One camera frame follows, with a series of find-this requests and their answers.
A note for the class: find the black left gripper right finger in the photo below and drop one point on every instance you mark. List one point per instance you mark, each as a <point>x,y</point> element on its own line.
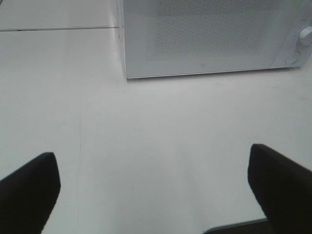
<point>282,188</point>

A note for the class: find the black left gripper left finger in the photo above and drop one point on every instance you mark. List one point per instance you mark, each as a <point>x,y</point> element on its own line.
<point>28,196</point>

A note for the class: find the white round door release button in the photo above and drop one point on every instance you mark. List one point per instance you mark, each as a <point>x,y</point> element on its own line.
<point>293,58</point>

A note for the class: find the white microwave door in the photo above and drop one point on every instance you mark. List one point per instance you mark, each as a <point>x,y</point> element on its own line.
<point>162,38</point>

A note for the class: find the white microwave oven body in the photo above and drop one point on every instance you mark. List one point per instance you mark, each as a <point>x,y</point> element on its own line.
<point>291,43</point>

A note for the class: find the white lower microwave knob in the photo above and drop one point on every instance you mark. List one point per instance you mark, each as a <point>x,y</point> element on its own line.
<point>305,36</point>

